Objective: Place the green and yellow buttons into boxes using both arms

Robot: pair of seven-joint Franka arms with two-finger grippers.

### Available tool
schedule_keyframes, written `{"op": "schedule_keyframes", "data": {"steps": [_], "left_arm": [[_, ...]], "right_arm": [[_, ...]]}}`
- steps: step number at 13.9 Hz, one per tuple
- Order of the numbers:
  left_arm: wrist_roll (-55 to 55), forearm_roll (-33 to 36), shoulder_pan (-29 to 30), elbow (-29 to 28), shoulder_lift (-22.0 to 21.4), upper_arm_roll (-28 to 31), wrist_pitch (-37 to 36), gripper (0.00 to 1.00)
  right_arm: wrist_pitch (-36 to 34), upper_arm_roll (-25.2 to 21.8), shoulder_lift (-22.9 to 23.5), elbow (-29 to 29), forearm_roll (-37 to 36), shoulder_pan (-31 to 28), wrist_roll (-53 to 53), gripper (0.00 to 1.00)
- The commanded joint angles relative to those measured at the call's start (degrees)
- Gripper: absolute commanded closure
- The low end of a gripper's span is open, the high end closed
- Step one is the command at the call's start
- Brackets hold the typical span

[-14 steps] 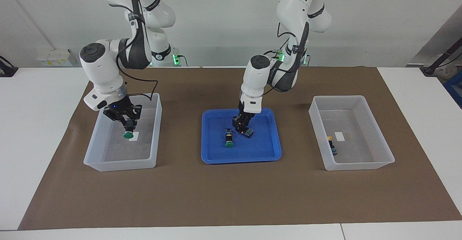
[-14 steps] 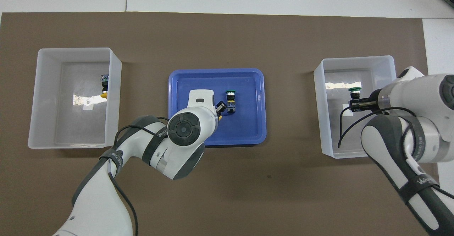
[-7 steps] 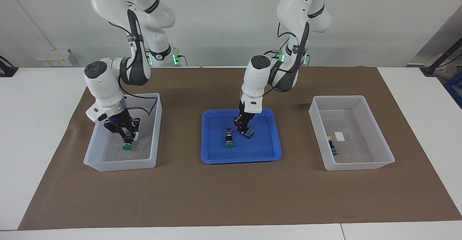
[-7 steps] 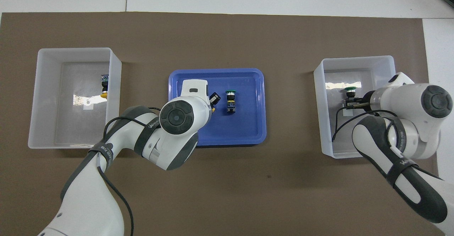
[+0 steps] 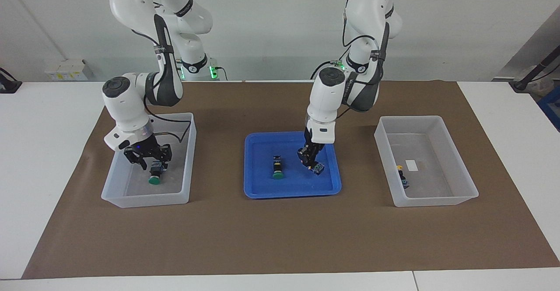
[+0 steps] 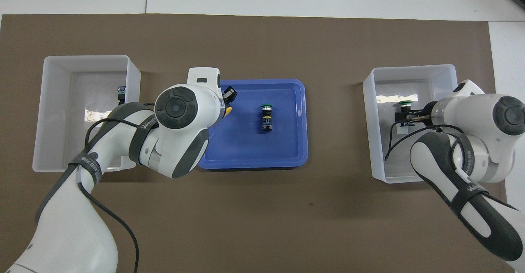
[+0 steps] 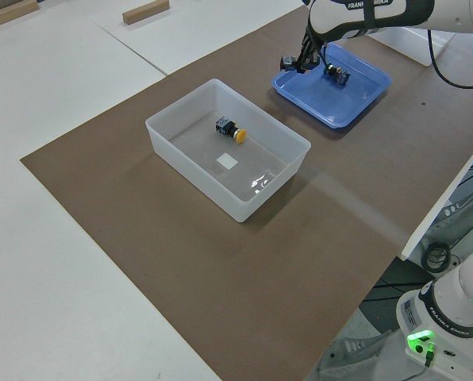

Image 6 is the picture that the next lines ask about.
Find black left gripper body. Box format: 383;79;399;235
221;85;239;103

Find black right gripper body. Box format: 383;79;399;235
422;102;437;126

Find green push button switch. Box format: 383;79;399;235
398;100;415;126
260;104;274;133

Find translucent white plastic box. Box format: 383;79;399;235
363;64;459;184
32;55;142;172

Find blue plastic tray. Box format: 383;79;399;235
197;79;309;170

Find brown table mat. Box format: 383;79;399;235
0;14;509;273

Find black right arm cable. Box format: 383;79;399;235
384;124;466;162

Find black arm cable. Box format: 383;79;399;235
76;103;160;273
384;124;466;162

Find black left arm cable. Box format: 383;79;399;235
76;103;160;273

